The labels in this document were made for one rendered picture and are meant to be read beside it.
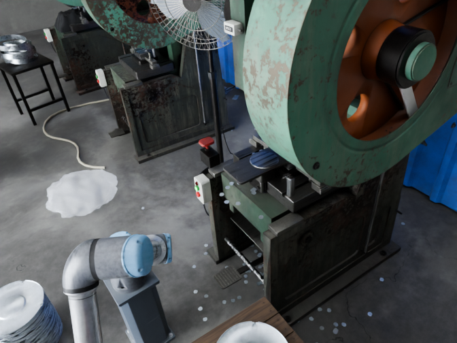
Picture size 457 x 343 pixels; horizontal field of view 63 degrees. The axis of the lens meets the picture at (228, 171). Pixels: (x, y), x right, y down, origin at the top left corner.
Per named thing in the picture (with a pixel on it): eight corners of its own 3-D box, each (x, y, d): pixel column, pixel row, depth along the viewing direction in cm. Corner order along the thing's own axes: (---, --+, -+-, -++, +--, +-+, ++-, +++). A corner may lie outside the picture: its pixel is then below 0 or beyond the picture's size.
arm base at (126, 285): (120, 300, 148) (113, 284, 142) (106, 275, 158) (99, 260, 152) (154, 280, 155) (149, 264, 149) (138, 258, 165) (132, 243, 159)
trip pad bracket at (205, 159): (212, 187, 190) (209, 156, 178) (203, 178, 197) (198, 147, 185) (222, 183, 192) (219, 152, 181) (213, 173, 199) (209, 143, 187)
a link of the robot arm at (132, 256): (138, 235, 154) (88, 237, 100) (174, 232, 154) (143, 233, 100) (140, 265, 152) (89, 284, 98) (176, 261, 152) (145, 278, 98)
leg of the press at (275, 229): (275, 338, 178) (276, 196, 124) (260, 320, 186) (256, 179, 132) (400, 250, 215) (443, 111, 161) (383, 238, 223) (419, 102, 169)
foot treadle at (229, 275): (223, 295, 186) (222, 288, 183) (213, 282, 193) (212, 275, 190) (311, 242, 210) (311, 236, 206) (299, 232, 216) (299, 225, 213)
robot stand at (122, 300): (141, 361, 173) (117, 305, 146) (125, 332, 186) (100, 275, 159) (176, 337, 182) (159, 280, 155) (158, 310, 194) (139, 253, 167)
